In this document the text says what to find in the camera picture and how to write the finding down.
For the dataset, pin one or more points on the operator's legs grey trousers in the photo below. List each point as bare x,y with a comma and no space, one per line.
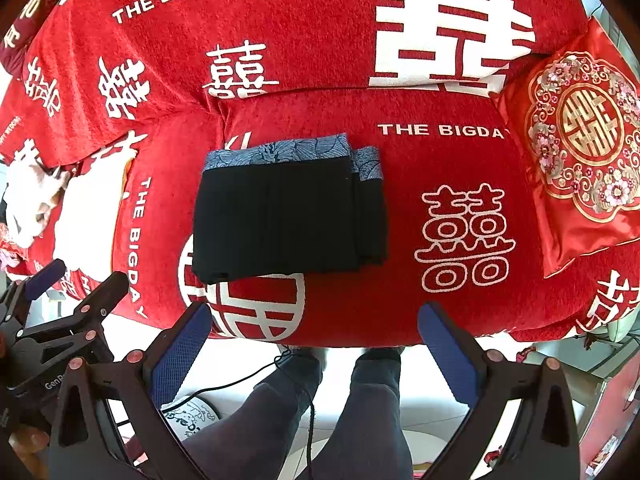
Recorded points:
310,430

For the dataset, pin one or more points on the person's right leg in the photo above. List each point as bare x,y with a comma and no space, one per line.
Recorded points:
370,410

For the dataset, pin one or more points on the person's left leg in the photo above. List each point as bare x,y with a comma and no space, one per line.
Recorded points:
260,420

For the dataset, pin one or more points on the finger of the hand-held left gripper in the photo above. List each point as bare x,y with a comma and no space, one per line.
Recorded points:
45,277
95,300

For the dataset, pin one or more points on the person's leg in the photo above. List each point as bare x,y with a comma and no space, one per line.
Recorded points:
370,410
260,420

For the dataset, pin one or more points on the red printed sofa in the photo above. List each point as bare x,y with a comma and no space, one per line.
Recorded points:
325,50

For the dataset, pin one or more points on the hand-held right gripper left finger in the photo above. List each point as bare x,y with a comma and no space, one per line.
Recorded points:
180,360

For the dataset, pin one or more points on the red embroidered cushion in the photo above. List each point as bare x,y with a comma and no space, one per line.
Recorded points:
590,130

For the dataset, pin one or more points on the black pants with blue waistband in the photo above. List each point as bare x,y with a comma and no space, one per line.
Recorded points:
280,220

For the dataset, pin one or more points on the white crumpled cloth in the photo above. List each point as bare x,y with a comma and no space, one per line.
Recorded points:
32,200

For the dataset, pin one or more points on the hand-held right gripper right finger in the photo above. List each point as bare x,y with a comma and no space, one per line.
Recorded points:
445,355

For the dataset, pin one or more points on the red box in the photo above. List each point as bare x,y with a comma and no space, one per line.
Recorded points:
607,425

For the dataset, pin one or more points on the white round patterned disc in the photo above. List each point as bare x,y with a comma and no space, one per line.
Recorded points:
192,417

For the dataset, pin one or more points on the person's left hand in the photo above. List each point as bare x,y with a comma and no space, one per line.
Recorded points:
30,442

